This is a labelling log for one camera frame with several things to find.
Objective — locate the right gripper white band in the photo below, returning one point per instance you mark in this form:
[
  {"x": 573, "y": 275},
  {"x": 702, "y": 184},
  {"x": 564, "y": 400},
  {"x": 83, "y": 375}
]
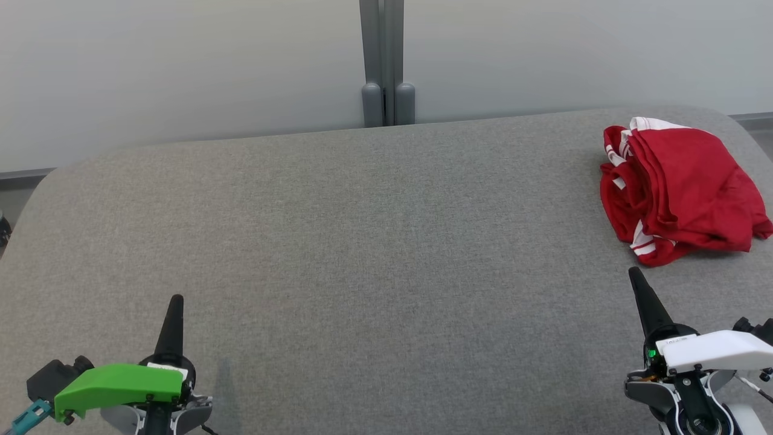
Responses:
[{"x": 718, "y": 350}]

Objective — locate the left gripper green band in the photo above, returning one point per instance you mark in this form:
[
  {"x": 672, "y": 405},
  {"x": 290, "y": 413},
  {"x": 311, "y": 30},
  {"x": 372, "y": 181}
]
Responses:
[{"x": 115, "y": 383}]

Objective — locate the red basketball jersey white sleeves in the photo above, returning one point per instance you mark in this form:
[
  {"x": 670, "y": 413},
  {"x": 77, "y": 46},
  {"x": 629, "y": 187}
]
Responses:
[{"x": 619, "y": 199}]

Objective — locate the red shorts wide white stripe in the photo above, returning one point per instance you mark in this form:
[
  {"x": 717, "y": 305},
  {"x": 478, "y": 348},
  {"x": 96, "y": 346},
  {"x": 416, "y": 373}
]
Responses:
[{"x": 700, "y": 175}]

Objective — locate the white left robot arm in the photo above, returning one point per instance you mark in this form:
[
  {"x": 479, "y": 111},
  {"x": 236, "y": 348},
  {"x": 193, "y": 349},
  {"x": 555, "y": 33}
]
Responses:
[{"x": 193, "y": 411}]

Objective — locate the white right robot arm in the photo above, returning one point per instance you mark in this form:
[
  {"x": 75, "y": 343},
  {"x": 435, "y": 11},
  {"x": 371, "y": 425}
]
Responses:
[{"x": 646, "y": 393}]

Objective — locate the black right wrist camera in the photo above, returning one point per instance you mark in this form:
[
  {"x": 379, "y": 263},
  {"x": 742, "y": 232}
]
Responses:
[{"x": 762, "y": 331}]

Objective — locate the grey metal partition post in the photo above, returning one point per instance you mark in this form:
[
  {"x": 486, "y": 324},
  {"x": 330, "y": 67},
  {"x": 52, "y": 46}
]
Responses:
[{"x": 386, "y": 60}]

